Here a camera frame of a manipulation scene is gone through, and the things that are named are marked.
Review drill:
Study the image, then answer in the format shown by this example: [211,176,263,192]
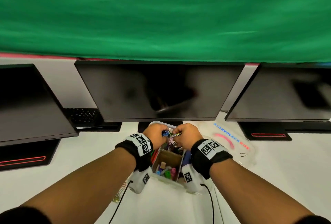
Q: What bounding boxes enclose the person's right hand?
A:
[172,123,204,152]

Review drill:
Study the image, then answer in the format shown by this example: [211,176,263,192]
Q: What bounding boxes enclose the person's left hand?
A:
[142,124,170,157]

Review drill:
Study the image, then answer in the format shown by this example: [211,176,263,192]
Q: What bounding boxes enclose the pile of pens and markers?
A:
[151,148,161,166]

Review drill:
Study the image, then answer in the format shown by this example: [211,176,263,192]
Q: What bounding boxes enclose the clear plastic box lid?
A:
[198,120,255,165]

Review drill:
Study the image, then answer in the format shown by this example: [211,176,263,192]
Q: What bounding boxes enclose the clear plastic storage box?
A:
[149,121,207,196]

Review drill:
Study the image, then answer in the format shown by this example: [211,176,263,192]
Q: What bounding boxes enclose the person's right forearm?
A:
[209,158,316,224]

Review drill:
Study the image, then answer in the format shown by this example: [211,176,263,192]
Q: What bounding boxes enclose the person's left forearm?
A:
[20,147,137,224]

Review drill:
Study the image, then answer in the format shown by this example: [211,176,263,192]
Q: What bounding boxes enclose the black monitor base red stripe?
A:
[0,139,61,172]
[238,122,331,142]
[138,121,183,134]

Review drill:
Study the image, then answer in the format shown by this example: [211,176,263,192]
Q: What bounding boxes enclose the black left wristband with markers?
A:
[115,132,154,172]

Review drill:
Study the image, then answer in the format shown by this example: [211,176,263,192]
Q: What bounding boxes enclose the black wristband with markers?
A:
[190,138,233,180]
[115,132,154,172]

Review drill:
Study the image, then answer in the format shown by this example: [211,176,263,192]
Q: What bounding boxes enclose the brown cardboard dividers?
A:
[152,148,185,182]

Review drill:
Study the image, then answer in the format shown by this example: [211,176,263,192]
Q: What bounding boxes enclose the black right wristband with markers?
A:
[190,138,233,180]

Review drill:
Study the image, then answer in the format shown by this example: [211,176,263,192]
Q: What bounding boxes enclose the black computer monitor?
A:
[0,63,79,147]
[74,60,245,123]
[224,63,331,123]

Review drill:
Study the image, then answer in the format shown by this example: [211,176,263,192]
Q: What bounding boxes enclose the green cloth backdrop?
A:
[0,0,331,63]

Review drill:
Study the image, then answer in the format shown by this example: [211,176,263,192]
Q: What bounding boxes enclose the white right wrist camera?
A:
[182,164,205,194]

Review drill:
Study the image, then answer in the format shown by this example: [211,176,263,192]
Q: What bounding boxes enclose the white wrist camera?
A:
[128,165,153,195]
[182,164,205,194]

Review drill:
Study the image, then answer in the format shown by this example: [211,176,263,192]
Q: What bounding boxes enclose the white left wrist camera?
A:
[128,165,153,195]

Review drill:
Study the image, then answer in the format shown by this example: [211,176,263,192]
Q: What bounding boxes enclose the black right camera cable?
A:
[200,184,215,224]

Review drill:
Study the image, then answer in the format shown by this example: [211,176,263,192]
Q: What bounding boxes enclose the black camera cable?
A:
[200,184,215,224]
[108,180,134,224]

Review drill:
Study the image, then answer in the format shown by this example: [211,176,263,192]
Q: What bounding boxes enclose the black left camera cable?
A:
[108,180,134,224]

